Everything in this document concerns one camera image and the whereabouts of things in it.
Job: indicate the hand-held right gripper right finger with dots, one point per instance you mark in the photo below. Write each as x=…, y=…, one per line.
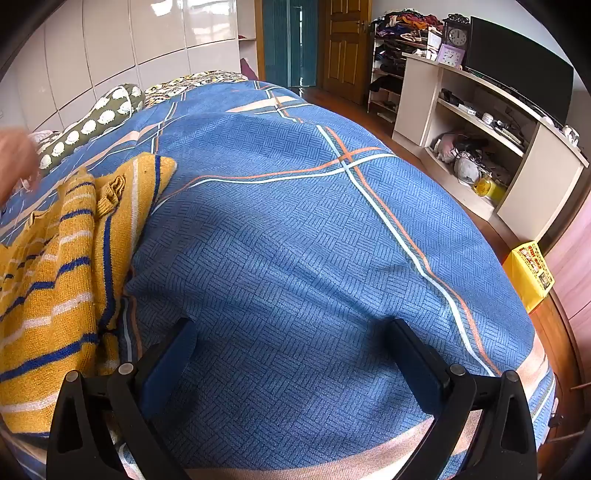
x=415, y=364

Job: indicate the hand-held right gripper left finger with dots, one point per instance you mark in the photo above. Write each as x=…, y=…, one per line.
x=173, y=364

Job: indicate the yellow striped knit sweater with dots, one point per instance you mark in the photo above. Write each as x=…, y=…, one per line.
x=55, y=286

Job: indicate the open rack with clothes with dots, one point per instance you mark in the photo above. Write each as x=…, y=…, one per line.
x=388, y=60

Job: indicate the person's left hand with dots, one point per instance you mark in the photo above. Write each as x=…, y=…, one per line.
x=14, y=161

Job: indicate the yellow cardboard box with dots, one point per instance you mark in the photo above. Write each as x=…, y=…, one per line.
x=521, y=277

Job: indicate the blue plaid bed sheet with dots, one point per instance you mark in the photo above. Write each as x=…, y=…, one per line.
x=300, y=254

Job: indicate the pink bag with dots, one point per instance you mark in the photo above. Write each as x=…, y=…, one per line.
x=444, y=146

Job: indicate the pink floral quilt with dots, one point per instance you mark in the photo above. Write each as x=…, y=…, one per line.
x=44, y=137

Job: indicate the cream television cabinet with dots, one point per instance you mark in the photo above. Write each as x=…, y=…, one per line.
x=415, y=101

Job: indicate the green dotted pillow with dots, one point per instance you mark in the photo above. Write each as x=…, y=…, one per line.
x=106, y=108

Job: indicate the yellow patterned pillow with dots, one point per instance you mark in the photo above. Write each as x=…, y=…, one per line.
x=184, y=85

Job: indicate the small pink clock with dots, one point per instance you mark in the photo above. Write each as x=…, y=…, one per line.
x=450, y=56

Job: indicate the black television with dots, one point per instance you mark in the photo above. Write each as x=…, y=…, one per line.
x=512, y=60

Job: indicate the brown wooden door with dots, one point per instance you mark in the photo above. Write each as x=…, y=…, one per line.
x=344, y=50

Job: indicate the white glossy wardrobe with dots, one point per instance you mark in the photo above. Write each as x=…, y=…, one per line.
x=115, y=46

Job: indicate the dark ornate table clock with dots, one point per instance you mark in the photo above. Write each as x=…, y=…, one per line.
x=457, y=36

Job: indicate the teal glass door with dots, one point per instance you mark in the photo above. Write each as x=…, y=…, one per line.
x=277, y=41

